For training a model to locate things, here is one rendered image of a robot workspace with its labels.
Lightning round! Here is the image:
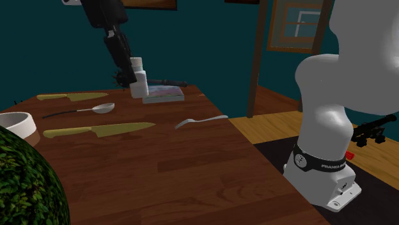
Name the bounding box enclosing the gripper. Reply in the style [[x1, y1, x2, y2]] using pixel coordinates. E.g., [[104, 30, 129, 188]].
[[80, 0, 138, 86]]

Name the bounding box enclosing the white plastic bottle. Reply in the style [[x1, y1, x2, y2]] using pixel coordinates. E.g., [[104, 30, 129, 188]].
[[129, 56, 150, 100]]

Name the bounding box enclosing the small yellow knife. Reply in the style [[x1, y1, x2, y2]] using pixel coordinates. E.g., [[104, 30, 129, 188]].
[[36, 92, 109, 102]]

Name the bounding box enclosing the pale thin book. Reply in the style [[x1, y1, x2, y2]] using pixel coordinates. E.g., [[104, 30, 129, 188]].
[[142, 85, 185, 105]]

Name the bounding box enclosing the large yellow knife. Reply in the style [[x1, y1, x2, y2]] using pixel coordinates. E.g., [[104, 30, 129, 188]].
[[42, 121, 156, 139]]

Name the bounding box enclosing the silver fork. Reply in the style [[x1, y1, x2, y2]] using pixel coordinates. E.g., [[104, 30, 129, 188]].
[[174, 114, 230, 130]]

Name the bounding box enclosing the white bowl with brown base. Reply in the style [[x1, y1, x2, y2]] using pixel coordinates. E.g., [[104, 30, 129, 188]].
[[0, 111, 42, 148]]

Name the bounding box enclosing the brown wooden table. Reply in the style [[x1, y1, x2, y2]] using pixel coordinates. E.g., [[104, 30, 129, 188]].
[[0, 84, 331, 225]]

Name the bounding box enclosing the green leafy sphere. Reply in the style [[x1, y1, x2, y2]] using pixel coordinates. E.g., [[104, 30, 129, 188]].
[[0, 123, 72, 225]]

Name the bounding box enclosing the black long-barrelled object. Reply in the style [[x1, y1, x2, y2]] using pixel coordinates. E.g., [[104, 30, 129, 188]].
[[351, 114, 398, 148]]

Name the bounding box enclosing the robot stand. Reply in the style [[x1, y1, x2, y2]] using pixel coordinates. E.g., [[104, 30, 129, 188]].
[[253, 134, 399, 225]]

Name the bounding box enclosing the dark-framed wall picture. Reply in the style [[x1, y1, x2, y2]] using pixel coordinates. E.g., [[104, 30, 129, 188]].
[[120, 0, 178, 12]]

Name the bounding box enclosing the silver ladle with black handle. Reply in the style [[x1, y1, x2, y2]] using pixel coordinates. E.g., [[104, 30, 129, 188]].
[[42, 102, 116, 120]]

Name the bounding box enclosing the brown wooden post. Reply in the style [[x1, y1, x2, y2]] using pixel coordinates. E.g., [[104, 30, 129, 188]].
[[246, 0, 269, 119]]

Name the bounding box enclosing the wood-framed wall picture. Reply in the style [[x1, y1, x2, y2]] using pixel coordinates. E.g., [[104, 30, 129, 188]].
[[267, 0, 333, 55]]

